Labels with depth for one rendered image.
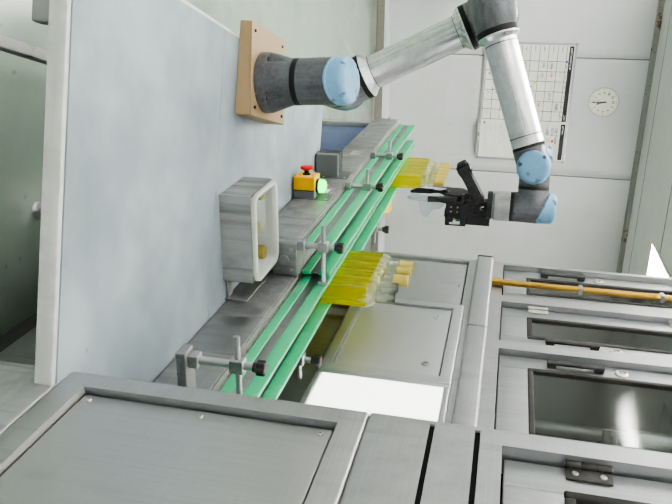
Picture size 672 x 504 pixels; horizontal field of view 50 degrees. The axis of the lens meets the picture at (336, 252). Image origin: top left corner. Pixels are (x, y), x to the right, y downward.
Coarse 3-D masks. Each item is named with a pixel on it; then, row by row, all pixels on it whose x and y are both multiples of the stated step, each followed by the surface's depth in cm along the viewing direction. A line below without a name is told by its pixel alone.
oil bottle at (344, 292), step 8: (336, 280) 202; (344, 280) 202; (328, 288) 199; (336, 288) 199; (344, 288) 198; (352, 288) 198; (360, 288) 197; (368, 288) 197; (376, 288) 199; (328, 296) 200; (336, 296) 200; (344, 296) 199; (352, 296) 198; (360, 296) 198; (368, 296) 197; (376, 296) 198; (344, 304) 200; (352, 304) 199; (360, 304) 199; (368, 304) 198
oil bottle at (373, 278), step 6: (342, 270) 208; (336, 276) 204; (342, 276) 204; (348, 276) 204; (354, 276) 204; (360, 276) 204; (366, 276) 204; (372, 276) 204; (378, 276) 205; (372, 282) 202; (378, 282) 203; (378, 288) 203
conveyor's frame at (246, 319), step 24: (384, 120) 355; (360, 144) 305; (360, 168) 272; (336, 192) 238; (288, 216) 214; (312, 216) 214; (264, 288) 188; (288, 288) 190; (216, 312) 175; (240, 312) 175; (264, 312) 175; (216, 336) 163; (240, 336) 164; (168, 384) 144; (216, 384) 145
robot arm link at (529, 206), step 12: (516, 192) 181; (528, 192) 178; (540, 192) 177; (516, 204) 179; (528, 204) 178; (540, 204) 178; (552, 204) 177; (516, 216) 180; (528, 216) 179; (540, 216) 178; (552, 216) 178
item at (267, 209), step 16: (256, 192) 173; (272, 192) 185; (256, 208) 188; (272, 208) 187; (256, 224) 172; (272, 224) 189; (256, 240) 173; (272, 240) 190; (256, 256) 175; (272, 256) 191; (256, 272) 176
